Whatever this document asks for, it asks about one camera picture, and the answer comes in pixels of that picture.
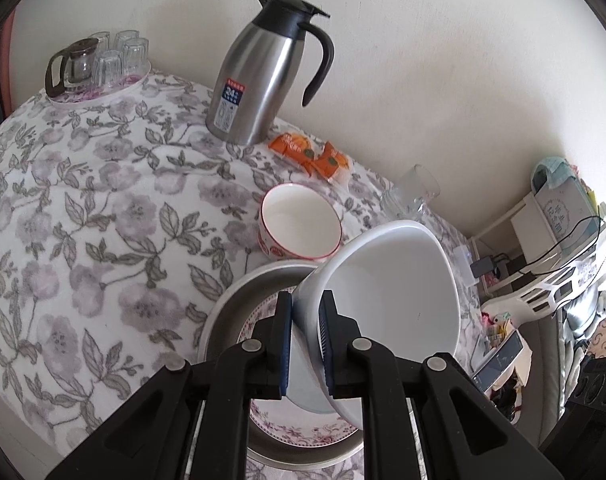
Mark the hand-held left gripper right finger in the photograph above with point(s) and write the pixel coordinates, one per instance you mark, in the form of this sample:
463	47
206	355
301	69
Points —
327	345

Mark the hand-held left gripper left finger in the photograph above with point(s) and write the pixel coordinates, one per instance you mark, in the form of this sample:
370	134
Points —
284	345

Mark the stainless steel plate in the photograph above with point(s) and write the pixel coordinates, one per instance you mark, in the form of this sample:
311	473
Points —
218	320

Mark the pink floral rim plate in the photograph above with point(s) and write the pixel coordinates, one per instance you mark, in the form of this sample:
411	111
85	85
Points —
303	430

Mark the plain white bowl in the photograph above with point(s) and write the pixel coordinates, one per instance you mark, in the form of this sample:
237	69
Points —
398	290

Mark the red rimmed white bowl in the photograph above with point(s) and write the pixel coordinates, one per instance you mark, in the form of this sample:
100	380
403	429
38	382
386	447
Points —
298	220

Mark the white power strip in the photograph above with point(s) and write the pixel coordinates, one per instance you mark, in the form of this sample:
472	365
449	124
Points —
464	267

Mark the smartphone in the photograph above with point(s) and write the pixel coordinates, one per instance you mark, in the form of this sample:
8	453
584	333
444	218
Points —
498	360

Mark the colourful small toy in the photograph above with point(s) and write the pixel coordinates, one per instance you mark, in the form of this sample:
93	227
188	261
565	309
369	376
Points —
498	325

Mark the grey charger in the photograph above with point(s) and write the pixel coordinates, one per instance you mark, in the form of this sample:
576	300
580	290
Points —
481	266

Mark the orange snack packet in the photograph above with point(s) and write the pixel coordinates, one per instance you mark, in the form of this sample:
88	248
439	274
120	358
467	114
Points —
333	162
290	147

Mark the white shelf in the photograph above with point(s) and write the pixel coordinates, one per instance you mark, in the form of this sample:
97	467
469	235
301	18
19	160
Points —
513	240

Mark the white lattice plastic basket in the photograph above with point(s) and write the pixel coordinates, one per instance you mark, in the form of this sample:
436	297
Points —
553	285

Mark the grey floral tablecloth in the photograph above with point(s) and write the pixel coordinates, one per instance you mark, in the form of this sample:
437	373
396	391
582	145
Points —
83	220

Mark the grey fabric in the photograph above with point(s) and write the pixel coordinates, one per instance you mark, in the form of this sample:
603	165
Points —
578	320

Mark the steel thermos jug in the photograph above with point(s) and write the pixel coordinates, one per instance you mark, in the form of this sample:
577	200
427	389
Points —
253	75

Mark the white printed box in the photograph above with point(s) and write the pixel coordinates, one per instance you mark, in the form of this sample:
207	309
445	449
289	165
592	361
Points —
565	212

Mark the dark dotted object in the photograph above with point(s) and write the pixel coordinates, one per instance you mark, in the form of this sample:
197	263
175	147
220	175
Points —
593	410

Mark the teal cloth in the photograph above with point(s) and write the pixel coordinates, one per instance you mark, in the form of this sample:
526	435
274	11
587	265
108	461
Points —
553	170

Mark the white round tray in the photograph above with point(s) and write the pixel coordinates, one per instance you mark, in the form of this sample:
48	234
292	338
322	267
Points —
128	87

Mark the small clear tumbler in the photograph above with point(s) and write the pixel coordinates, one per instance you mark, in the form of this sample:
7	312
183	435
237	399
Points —
108	69
100	41
127	39
135	57

